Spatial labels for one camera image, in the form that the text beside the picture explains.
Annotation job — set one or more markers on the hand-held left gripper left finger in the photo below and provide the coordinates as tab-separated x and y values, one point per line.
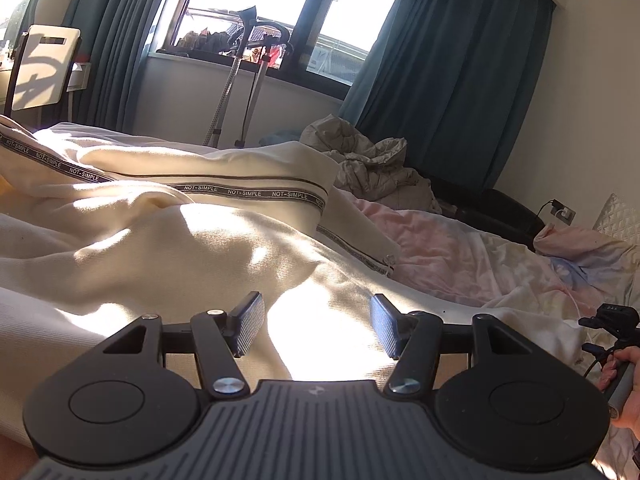
247	317

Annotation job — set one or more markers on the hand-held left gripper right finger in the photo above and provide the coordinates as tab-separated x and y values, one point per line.
385	322

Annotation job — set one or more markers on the cream garment with printed tape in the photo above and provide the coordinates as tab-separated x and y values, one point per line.
150	240

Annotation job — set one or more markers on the person's right hand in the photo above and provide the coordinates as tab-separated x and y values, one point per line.
631	400

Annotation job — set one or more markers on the white quilted pillow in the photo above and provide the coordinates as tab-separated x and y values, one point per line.
620	220

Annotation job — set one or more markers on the pink bed sheet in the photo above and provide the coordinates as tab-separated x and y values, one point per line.
475	265

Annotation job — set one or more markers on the black charger plug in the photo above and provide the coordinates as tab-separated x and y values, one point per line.
555	206

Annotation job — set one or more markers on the black bag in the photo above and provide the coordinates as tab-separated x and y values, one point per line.
495	215

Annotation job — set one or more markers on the grey quilted comforter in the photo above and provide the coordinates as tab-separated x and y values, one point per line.
370	165

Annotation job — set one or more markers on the teal cloth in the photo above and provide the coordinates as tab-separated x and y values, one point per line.
282	137

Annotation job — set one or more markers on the garment steamer stand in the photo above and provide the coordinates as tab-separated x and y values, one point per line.
235	85

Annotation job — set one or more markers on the hanging laundry outside window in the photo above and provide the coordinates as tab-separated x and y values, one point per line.
205	40

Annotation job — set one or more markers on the white desk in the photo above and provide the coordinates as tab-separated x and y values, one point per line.
79	76

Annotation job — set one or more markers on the white chair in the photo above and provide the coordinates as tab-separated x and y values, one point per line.
42	70

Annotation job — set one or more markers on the wall socket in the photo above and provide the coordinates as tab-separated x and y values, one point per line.
567	215

